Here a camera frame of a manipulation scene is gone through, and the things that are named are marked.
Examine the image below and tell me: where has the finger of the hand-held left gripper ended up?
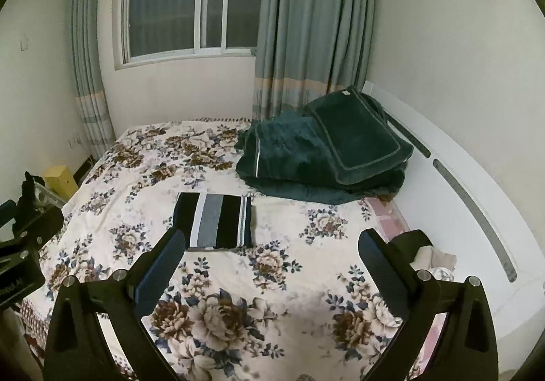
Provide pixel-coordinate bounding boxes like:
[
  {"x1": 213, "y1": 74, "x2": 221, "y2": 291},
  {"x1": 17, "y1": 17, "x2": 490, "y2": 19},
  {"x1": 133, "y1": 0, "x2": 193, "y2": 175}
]
[
  {"x1": 0, "y1": 200, "x2": 18, "y2": 242},
  {"x1": 12, "y1": 170, "x2": 64, "y2": 256}
]

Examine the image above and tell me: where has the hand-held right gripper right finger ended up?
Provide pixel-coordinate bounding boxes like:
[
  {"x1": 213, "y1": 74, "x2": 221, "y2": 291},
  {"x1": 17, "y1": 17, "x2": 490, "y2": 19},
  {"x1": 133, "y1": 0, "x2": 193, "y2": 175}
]
[{"x1": 358, "y1": 229, "x2": 500, "y2": 381}]

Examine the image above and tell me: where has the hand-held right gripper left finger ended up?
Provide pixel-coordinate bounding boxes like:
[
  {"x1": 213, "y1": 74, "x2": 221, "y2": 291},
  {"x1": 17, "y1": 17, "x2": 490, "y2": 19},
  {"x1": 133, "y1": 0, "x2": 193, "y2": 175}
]
[{"x1": 44, "y1": 228, "x2": 187, "y2": 381}]

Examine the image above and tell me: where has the black striped garment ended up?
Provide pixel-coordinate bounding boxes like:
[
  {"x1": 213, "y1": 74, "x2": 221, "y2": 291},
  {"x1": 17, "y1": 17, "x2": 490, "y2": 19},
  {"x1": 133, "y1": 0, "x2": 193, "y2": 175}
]
[{"x1": 172, "y1": 192, "x2": 255, "y2": 253}]

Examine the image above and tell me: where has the yellow box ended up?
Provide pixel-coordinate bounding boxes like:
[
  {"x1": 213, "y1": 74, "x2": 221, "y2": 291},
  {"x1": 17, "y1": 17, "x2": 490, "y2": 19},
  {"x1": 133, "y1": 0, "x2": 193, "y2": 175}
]
[{"x1": 44, "y1": 165, "x2": 80, "y2": 201}]

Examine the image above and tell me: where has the white cloth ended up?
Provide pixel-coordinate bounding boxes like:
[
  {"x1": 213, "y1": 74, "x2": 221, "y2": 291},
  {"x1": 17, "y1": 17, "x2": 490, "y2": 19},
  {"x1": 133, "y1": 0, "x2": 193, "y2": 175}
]
[{"x1": 411, "y1": 247, "x2": 457, "y2": 280}]

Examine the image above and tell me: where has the pink checked mattress cover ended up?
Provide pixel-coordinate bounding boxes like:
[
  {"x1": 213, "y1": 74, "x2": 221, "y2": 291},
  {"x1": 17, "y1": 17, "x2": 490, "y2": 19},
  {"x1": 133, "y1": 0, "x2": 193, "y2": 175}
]
[{"x1": 361, "y1": 196, "x2": 458, "y2": 381}]

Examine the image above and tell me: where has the floral bedsheet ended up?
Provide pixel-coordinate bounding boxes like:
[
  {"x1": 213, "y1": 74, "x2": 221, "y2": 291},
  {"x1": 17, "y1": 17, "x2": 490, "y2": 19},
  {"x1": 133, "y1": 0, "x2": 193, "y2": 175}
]
[{"x1": 19, "y1": 119, "x2": 426, "y2": 381}]

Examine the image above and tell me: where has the white headboard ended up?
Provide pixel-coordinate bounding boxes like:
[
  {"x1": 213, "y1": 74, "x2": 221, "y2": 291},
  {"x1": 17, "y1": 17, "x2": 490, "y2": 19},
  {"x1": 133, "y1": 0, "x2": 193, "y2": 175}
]
[{"x1": 362, "y1": 80, "x2": 545, "y2": 350}]

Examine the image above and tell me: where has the dark green pillow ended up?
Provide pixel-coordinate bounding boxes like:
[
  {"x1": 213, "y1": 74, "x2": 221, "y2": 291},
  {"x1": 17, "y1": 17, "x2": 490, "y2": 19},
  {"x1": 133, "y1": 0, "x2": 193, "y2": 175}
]
[{"x1": 304, "y1": 85, "x2": 415, "y2": 186}]

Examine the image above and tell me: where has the dark green blanket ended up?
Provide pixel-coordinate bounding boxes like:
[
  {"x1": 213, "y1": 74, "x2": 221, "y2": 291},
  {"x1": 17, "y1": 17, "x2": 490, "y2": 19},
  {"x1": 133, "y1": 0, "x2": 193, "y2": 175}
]
[{"x1": 235, "y1": 108, "x2": 407, "y2": 205}]

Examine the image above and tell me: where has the narrow grey-green curtain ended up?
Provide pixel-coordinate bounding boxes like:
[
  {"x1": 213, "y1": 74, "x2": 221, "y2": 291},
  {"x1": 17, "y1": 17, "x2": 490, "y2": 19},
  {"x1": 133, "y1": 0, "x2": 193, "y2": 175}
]
[{"x1": 69, "y1": 0, "x2": 116, "y2": 148}]

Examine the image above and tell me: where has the white framed window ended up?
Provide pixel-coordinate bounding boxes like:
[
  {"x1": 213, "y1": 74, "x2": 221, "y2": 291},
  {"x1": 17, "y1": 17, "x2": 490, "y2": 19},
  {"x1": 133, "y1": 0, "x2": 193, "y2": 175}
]
[{"x1": 114, "y1": 0, "x2": 269, "y2": 69}]

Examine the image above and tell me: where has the wide grey-green curtain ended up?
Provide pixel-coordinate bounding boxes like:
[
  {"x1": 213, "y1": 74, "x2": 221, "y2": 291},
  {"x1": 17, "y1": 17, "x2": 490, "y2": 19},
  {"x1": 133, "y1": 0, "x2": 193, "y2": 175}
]
[{"x1": 252, "y1": 0, "x2": 379, "y2": 123}]

